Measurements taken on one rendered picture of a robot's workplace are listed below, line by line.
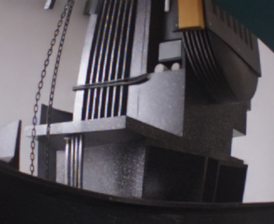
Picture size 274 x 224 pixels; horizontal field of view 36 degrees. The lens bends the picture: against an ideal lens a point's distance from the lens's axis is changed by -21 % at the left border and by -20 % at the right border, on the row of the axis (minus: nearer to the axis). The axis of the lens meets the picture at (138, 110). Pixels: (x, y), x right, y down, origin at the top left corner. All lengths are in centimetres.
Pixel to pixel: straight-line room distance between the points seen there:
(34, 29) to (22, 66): 38
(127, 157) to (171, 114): 19
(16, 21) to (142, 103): 258
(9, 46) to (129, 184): 268
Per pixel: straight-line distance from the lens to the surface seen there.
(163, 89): 147
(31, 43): 394
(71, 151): 137
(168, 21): 160
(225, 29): 149
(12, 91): 375
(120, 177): 133
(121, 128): 120
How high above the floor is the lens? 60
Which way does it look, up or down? 15 degrees up
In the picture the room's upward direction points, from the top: 5 degrees clockwise
